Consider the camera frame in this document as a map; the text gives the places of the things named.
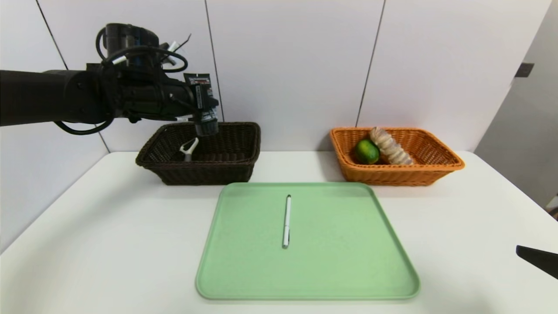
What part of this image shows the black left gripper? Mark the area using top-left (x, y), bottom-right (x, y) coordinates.
top-left (167, 78), bottom-right (219, 115)

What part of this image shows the black squeeze tube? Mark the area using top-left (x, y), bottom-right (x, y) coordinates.
top-left (183, 73), bottom-right (219, 138)

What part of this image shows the white peeler with grey handle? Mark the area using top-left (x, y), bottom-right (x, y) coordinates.
top-left (180, 138), bottom-right (199, 162)

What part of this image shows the white pen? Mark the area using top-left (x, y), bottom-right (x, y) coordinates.
top-left (282, 195), bottom-right (292, 249)

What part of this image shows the green lime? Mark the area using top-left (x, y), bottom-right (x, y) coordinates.
top-left (354, 139), bottom-right (380, 165)

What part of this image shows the dark brown wicker basket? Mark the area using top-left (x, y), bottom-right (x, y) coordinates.
top-left (135, 122), bottom-right (262, 185)

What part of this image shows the orange wicker basket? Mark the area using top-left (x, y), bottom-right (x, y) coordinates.
top-left (329, 126), bottom-right (465, 187)

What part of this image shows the light green plastic tray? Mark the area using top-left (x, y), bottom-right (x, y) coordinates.
top-left (195, 182), bottom-right (421, 300)

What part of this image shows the black left camera cable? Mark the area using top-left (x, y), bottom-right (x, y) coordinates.
top-left (95, 25), bottom-right (109, 61)

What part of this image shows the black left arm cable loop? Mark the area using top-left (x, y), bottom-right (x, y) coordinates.
top-left (54, 117), bottom-right (115, 136)

